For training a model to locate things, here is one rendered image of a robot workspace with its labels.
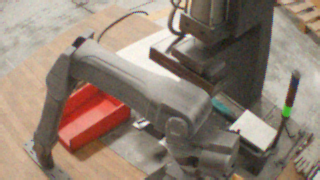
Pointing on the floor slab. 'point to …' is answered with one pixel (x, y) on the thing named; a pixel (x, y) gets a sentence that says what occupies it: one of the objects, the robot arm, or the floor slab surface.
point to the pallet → (303, 15)
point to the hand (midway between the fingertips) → (200, 170)
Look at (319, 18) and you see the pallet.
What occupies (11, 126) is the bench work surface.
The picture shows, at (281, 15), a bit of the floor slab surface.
